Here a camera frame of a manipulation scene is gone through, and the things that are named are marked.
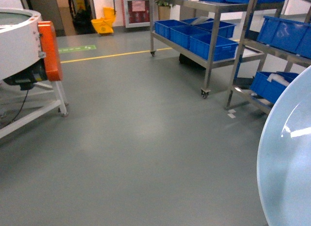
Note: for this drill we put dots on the light blue oval tray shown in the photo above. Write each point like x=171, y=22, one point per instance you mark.
x=284, y=157

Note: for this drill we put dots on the yellow mop bucket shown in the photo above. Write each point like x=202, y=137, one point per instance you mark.
x=104, y=25

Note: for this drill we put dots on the steel wheeled shelf cart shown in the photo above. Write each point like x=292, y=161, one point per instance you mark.
x=217, y=8

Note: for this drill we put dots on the steel shelf rack right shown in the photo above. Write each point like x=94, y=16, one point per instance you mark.
x=283, y=38

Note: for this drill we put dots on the orange machine panel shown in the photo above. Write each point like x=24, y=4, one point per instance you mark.
x=50, y=48

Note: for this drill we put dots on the blue bin lower right rack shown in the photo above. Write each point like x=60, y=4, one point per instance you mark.
x=270, y=85

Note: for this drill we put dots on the white round machine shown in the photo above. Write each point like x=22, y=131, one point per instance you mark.
x=22, y=64

